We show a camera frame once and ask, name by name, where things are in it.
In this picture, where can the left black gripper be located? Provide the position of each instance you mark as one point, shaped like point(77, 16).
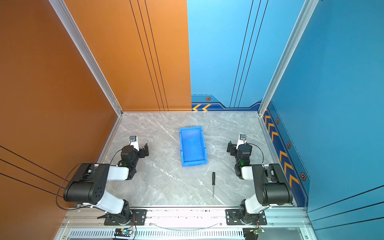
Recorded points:
point(141, 151)

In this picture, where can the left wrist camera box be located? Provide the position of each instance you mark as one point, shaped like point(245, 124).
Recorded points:
point(133, 140)

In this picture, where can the left aluminium corner post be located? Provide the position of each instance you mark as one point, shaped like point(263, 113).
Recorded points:
point(75, 34)

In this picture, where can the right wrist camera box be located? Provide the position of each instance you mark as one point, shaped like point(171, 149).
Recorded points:
point(241, 140)

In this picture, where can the aluminium front mounting rail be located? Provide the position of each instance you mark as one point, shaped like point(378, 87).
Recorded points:
point(191, 218)

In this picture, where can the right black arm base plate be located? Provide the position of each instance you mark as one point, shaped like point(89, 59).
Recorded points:
point(234, 217)

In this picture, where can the aluminium corner post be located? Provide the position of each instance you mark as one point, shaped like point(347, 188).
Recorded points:
point(303, 19)
point(75, 34)

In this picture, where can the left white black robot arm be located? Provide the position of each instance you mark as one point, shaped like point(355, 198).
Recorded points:
point(88, 185)

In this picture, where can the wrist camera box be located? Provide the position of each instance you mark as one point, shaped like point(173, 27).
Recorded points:
point(241, 140)
point(133, 140)

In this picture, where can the left green circuit board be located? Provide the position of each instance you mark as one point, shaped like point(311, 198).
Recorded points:
point(123, 234)

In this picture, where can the blue plastic bin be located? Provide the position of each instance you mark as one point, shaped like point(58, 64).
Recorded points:
point(193, 148)

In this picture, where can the black handled screwdriver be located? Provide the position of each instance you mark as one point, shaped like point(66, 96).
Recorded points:
point(213, 184)

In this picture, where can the right small circuit board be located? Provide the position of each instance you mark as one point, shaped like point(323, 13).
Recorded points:
point(257, 231)

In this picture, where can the right aluminium corner post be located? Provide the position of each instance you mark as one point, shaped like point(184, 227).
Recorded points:
point(303, 19)

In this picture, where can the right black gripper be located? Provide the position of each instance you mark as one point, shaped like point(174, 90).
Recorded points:
point(233, 146)

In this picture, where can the white slotted cable duct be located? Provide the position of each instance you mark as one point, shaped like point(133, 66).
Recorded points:
point(156, 234)

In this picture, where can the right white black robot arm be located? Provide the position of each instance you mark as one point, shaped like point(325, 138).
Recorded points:
point(270, 184)

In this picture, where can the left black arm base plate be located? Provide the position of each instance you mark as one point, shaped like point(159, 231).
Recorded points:
point(135, 217)

